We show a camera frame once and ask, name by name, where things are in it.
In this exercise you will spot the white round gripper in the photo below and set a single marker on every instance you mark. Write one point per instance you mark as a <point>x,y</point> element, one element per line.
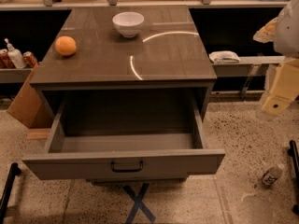
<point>288,32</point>

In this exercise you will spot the orange fruit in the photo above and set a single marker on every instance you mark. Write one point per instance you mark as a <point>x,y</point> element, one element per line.
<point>65,45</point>

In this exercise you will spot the grey drawer cabinet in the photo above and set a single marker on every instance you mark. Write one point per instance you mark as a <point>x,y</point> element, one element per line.
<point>160,79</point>

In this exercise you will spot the open grey top drawer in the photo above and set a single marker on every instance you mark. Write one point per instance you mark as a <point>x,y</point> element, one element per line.
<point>124,153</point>

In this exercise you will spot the grey right shelf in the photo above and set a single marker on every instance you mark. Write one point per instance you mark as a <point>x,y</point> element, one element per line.
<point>248,66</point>

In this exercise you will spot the grey shelf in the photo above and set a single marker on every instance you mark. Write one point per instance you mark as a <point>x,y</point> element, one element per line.
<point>248,66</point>
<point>8,76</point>

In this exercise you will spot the folded white cloth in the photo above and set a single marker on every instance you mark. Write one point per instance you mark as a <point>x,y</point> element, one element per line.
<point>224,56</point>

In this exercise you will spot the black right base leg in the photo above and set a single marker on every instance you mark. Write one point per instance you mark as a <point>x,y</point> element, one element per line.
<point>293,153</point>

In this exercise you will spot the black base leg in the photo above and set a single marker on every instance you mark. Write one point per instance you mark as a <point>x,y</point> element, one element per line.
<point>13,172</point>
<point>293,153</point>

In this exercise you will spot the plastic bottle on floor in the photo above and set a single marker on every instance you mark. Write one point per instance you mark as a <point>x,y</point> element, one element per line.
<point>272,175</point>

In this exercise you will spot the white ceramic bowl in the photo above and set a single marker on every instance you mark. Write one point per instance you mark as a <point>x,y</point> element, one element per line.
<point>128,24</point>

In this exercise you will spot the red soda can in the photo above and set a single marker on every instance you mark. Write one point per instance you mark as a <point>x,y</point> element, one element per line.
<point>30,59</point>

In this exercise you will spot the brown cardboard box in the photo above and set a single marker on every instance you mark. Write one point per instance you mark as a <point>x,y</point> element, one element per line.
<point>27,107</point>

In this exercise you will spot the grey left shelf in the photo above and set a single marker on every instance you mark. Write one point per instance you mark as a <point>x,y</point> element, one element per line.
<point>8,76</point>

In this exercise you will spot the red can at edge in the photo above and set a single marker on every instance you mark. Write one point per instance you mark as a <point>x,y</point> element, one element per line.
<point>5,58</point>

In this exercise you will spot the black left base leg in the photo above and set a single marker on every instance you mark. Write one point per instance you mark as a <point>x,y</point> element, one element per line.
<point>13,172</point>

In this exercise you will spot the black drawer handle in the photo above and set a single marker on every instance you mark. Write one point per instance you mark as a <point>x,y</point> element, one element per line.
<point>126,167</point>

